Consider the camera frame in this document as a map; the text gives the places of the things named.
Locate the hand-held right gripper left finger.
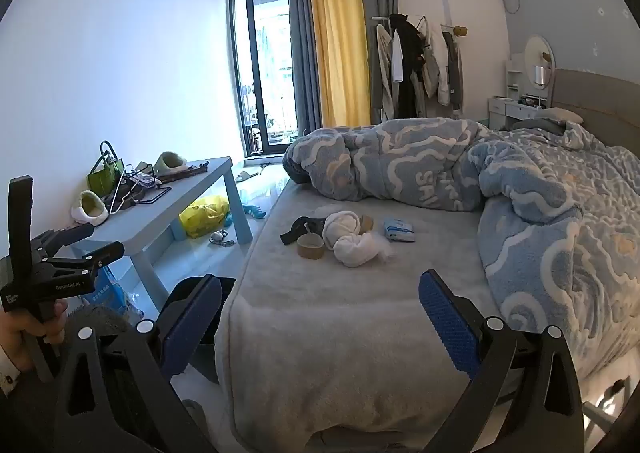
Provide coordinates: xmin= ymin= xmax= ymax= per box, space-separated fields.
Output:
xmin=52 ymin=275 xmax=236 ymax=453

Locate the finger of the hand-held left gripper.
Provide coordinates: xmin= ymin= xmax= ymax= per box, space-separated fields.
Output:
xmin=31 ymin=224 xmax=95 ymax=256
xmin=42 ymin=241 xmax=125 ymax=279

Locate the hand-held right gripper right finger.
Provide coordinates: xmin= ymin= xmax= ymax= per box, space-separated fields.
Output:
xmin=417 ymin=269 xmax=586 ymax=453

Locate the blue tissue packet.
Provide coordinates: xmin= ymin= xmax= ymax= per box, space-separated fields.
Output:
xmin=384 ymin=218 xmax=417 ymax=243

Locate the brown tape roll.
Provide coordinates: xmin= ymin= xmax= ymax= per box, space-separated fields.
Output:
xmin=296 ymin=233 xmax=325 ymax=261

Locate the black packet with strap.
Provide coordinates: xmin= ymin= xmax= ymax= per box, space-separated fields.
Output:
xmin=280 ymin=216 xmax=326 ymax=246

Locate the person's left forearm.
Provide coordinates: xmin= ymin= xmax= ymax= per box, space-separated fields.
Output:
xmin=0 ymin=350 xmax=66 ymax=453

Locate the person's left hand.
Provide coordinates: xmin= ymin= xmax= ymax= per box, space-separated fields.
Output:
xmin=0 ymin=300 xmax=69 ymax=379

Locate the green fuzzy slipper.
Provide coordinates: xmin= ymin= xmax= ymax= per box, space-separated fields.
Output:
xmin=71 ymin=190 xmax=110 ymax=226
xmin=152 ymin=151 xmax=190 ymax=178

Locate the light blue table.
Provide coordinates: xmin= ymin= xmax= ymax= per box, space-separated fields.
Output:
xmin=65 ymin=157 xmax=253 ymax=314

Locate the green handbag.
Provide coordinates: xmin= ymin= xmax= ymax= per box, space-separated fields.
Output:
xmin=87 ymin=140 xmax=126 ymax=194

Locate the bed with grey sheet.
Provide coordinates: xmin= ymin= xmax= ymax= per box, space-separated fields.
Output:
xmin=215 ymin=178 xmax=640 ymax=453

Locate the yellow plastic bag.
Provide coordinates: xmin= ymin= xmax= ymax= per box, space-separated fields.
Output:
xmin=179 ymin=195 xmax=231 ymax=240

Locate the blue white fleece blanket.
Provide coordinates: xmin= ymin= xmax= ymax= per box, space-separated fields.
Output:
xmin=282 ymin=117 xmax=640 ymax=384

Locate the dark grey pillow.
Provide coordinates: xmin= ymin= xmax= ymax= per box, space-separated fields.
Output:
xmin=510 ymin=117 xmax=568 ymax=136

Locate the white vanity table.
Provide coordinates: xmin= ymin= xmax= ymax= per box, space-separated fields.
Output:
xmin=487 ymin=55 xmax=553 ymax=131

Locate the beige pillow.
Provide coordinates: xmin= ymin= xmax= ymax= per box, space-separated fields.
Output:
xmin=537 ymin=107 xmax=584 ymax=126

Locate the black framed glass door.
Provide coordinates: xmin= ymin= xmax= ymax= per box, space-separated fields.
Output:
xmin=227 ymin=0 xmax=301 ymax=158

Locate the grey jacket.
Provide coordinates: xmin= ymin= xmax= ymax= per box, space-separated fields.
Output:
xmin=442 ymin=30 xmax=466 ymax=111

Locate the white puffer jacket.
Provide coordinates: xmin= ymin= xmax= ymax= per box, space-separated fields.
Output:
xmin=422 ymin=18 xmax=456 ymax=106

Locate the grey padded headboard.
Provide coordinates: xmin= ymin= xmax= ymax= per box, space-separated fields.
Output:
xmin=550 ymin=68 xmax=640 ymax=158

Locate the white shirt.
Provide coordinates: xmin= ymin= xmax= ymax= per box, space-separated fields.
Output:
xmin=391 ymin=30 xmax=405 ymax=84

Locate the black coat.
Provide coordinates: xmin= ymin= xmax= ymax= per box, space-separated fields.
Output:
xmin=389 ymin=13 xmax=426 ymax=118

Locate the round white mirror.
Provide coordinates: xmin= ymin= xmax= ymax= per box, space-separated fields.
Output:
xmin=524 ymin=35 xmax=556 ymax=101

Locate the yellow curtain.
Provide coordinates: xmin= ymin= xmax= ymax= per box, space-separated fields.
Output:
xmin=304 ymin=0 xmax=372 ymax=126

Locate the white clothes rack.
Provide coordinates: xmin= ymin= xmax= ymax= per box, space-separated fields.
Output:
xmin=372 ymin=15 xmax=463 ymax=116

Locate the white wire hanger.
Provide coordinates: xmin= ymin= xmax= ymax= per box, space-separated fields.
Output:
xmin=109 ymin=164 xmax=138 ymax=216

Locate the dark strap bundle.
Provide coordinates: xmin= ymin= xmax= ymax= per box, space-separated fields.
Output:
xmin=100 ymin=173 xmax=161 ymax=208

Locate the black wire stand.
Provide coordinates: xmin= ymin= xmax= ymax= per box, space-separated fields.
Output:
xmin=135 ymin=185 xmax=173 ymax=206

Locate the dark wooden hook rail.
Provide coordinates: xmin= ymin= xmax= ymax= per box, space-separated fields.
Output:
xmin=157 ymin=163 xmax=208 ymax=181

